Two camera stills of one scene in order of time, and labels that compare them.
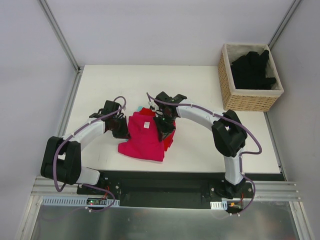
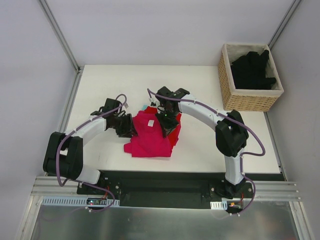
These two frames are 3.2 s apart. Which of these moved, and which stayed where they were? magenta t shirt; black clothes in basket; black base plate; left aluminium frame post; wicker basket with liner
Moved: magenta t shirt
Stayed: wicker basket with liner; black clothes in basket; black base plate; left aluminium frame post
